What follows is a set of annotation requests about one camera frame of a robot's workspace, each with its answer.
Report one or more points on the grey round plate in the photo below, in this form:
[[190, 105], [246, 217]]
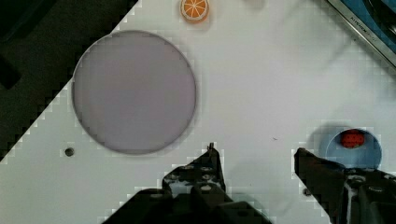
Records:
[[134, 92]]

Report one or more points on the red strawberry toy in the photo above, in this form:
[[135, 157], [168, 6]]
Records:
[[352, 138]]

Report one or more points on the orange slice toy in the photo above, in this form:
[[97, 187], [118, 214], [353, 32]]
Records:
[[194, 11]]

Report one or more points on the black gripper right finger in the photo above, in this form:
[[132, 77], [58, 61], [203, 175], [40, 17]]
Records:
[[326, 181]]

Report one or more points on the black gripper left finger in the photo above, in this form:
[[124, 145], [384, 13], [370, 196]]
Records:
[[204, 170]]

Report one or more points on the blue cup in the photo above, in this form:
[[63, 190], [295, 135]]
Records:
[[369, 155]]

